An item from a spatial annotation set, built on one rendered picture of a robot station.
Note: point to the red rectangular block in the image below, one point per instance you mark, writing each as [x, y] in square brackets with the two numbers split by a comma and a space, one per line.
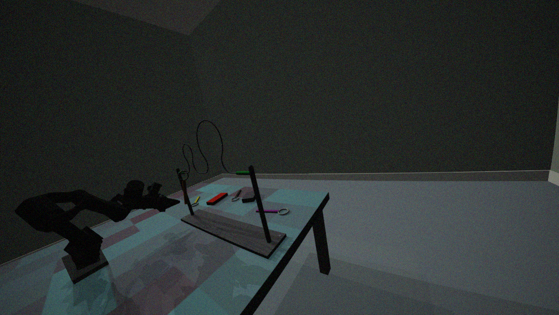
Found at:
[217, 198]

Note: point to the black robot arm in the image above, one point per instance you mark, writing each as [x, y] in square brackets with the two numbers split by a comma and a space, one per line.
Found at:
[42, 213]

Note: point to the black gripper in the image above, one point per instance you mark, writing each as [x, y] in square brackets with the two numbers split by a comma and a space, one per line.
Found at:
[159, 203]

